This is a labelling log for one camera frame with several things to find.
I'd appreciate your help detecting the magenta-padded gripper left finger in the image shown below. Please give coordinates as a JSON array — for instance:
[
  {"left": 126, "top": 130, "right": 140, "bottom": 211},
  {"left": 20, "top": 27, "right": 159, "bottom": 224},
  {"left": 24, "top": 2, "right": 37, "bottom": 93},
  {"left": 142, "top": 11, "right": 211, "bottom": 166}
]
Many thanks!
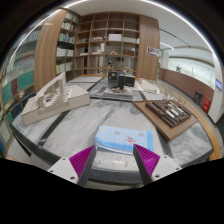
[{"left": 47, "top": 145, "right": 98, "bottom": 188}]

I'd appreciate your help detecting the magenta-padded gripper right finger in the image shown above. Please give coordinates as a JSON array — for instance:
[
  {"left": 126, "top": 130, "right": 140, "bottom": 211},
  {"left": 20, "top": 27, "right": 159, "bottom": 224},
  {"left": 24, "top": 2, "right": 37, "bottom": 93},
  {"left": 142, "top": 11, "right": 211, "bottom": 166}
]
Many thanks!
[{"left": 133, "top": 144, "right": 183, "bottom": 186}]

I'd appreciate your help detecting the light blue printed towel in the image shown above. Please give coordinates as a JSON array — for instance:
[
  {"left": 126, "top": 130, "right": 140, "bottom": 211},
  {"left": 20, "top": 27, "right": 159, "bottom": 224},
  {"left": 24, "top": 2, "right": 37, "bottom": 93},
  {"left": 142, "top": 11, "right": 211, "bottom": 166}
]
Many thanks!
[{"left": 94, "top": 125, "right": 155, "bottom": 156}]

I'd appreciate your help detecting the brown model on wooden base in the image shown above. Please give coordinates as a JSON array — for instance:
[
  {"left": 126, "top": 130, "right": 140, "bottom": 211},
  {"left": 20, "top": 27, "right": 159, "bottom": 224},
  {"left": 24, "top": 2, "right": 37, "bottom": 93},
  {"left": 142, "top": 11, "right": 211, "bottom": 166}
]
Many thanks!
[{"left": 132, "top": 98, "right": 199, "bottom": 142}]

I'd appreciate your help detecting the white architectural model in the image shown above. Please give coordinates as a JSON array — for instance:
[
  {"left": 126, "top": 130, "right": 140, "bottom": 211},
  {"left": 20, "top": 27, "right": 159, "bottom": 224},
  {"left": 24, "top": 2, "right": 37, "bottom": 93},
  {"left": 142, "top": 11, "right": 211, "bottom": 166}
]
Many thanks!
[{"left": 20, "top": 71, "right": 91, "bottom": 127}]

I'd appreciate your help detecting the dark grey bin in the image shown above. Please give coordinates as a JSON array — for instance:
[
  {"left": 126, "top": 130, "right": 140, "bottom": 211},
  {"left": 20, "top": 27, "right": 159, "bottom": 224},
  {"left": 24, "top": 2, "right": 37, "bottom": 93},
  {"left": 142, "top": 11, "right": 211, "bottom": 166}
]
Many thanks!
[{"left": 194, "top": 91, "right": 203, "bottom": 105}]

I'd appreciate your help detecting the small white building model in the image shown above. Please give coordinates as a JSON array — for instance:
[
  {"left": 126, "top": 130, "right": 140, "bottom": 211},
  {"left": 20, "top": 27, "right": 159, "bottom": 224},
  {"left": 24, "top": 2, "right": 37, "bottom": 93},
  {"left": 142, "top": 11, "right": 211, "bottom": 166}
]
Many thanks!
[{"left": 134, "top": 78, "right": 161, "bottom": 95}]

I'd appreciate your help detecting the black building model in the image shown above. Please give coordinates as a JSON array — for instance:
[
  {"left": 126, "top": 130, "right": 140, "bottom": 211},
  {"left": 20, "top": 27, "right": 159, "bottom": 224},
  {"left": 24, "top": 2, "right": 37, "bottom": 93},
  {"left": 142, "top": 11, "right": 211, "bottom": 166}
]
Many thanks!
[{"left": 103, "top": 69, "right": 136, "bottom": 98}]

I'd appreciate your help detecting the bookshelf with teal books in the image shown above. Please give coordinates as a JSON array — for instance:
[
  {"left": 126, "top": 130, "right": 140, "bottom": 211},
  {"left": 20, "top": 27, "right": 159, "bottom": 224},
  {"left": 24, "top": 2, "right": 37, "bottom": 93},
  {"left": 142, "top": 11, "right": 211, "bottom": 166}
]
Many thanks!
[{"left": 0, "top": 29, "right": 38, "bottom": 158}]

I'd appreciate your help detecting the wooden shelf unit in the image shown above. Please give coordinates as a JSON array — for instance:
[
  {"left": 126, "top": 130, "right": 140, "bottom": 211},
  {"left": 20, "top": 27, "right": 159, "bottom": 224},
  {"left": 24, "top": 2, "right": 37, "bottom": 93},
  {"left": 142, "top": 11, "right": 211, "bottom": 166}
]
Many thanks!
[{"left": 54, "top": 8, "right": 141, "bottom": 81}]

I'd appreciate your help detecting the wall screen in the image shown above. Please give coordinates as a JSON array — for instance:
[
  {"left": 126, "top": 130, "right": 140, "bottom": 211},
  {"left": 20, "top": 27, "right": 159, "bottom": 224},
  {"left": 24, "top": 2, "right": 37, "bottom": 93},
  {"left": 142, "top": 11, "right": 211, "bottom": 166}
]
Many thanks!
[{"left": 214, "top": 78, "right": 224, "bottom": 92}]

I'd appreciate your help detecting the wall poster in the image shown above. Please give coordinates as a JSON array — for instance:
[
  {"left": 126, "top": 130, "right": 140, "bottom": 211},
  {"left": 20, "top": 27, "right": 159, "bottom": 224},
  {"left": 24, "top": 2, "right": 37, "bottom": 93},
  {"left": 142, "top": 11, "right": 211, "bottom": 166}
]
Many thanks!
[{"left": 146, "top": 45, "right": 162, "bottom": 58}]

